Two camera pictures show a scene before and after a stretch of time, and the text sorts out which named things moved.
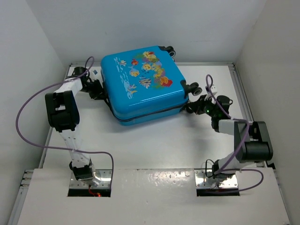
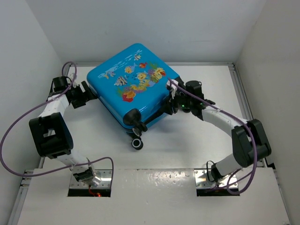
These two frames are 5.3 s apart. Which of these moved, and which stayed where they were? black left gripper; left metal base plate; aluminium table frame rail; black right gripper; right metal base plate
Moved: black left gripper; black right gripper
Stayed: left metal base plate; aluminium table frame rail; right metal base plate
